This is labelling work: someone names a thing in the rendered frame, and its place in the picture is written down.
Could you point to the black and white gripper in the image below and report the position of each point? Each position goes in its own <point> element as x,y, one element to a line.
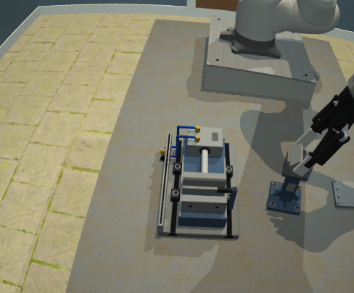
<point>337,115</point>

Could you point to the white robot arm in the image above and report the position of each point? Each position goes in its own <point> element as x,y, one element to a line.
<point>258,22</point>

